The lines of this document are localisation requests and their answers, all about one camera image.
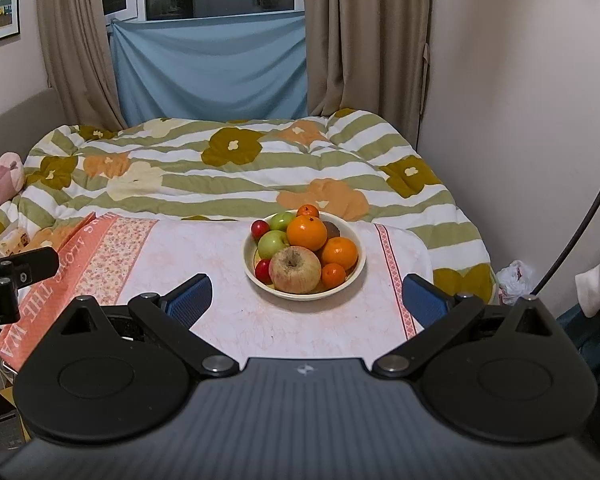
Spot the beige curtain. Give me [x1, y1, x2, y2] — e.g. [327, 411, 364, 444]
[300, 0, 433, 152]
[35, 0, 127, 131]

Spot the green striped floral quilt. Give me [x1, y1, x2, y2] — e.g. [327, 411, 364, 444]
[0, 107, 496, 306]

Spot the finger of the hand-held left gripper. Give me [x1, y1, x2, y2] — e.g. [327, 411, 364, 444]
[0, 247, 61, 289]

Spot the pink floral tablecloth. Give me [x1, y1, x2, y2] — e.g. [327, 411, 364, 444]
[0, 212, 433, 361]

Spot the tissue pack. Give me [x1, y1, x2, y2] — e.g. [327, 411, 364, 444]
[0, 227, 31, 257]

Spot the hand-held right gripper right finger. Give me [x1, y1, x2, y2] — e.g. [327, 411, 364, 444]
[372, 274, 556, 377]

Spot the light blue cloth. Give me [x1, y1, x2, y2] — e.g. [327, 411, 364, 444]
[110, 10, 311, 123]

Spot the grey bed headboard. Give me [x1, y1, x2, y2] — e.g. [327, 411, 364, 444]
[0, 87, 65, 173]

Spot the large orange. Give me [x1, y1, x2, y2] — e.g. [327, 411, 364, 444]
[321, 236, 359, 270]
[286, 215, 328, 251]

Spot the large yellowish apple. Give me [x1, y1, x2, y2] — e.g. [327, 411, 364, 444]
[269, 246, 322, 295]

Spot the dark blue cloth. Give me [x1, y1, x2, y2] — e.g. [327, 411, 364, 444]
[555, 307, 600, 388]

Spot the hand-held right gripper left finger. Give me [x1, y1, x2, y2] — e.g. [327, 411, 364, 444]
[60, 273, 241, 377]

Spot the black cable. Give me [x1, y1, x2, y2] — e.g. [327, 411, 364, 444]
[530, 155, 600, 297]

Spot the cream bowl with cartoon print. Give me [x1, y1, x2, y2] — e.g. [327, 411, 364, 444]
[243, 209, 367, 301]

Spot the white plastic bag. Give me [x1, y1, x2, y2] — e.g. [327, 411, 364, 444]
[496, 260, 534, 306]

